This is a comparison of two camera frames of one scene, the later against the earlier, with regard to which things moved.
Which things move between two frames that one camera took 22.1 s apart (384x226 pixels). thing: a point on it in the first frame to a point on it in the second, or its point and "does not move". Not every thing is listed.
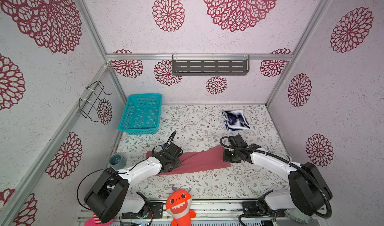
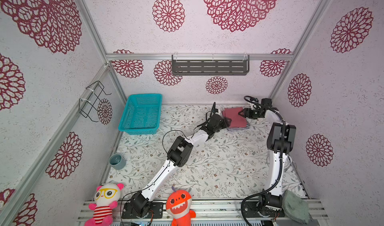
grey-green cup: [117, 161] does not move
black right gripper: [225, 158] to [248, 113]
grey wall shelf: [210, 64] does not move
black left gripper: [178, 163] to [225, 122]
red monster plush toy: [177, 206] does not move
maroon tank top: [212, 159] to [237, 120]
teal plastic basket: [142, 114] does not move
